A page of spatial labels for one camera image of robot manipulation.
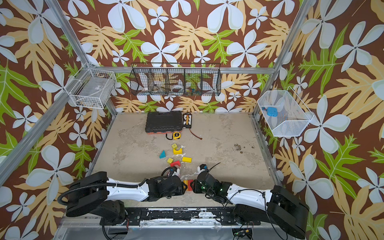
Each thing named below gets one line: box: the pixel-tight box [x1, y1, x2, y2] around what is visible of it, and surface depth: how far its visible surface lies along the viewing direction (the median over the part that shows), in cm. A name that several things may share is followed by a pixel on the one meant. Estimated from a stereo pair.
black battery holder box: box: [182, 114, 193, 129], surface depth 117 cm
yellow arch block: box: [173, 148, 183, 155], surface depth 98 cm
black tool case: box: [145, 110, 183, 133], surface depth 113 cm
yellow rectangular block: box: [182, 157, 193, 163], surface depth 96 cm
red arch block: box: [170, 160, 181, 167], surface depth 93 cm
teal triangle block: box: [159, 149, 167, 159], surface depth 98 cm
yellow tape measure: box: [172, 131, 181, 140], surface depth 106 cm
